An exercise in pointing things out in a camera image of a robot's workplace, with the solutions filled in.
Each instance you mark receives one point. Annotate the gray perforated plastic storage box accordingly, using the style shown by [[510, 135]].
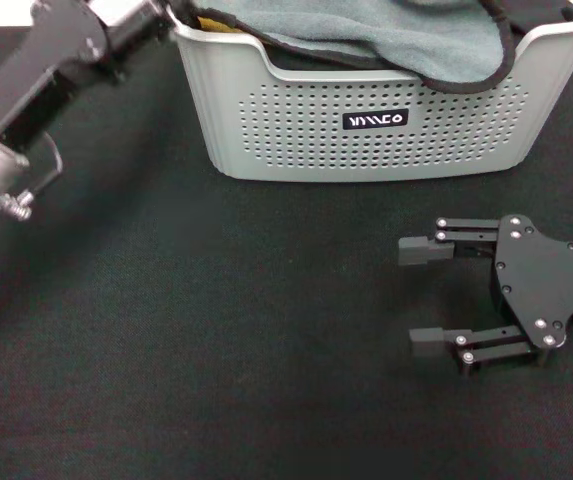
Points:
[[316, 150]]

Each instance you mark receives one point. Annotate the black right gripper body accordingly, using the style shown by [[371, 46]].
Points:
[[541, 280]]

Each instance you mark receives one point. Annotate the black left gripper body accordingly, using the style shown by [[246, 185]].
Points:
[[41, 75]]

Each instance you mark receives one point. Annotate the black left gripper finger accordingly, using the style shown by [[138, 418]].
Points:
[[136, 30]]

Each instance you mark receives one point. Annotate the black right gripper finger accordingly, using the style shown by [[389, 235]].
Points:
[[491, 347], [466, 232]]

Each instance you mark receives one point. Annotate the black tablecloth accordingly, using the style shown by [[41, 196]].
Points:
[[216, 300]]

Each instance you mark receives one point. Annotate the yellow and gray microfiber towel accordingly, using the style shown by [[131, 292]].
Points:
[[366, 30]]

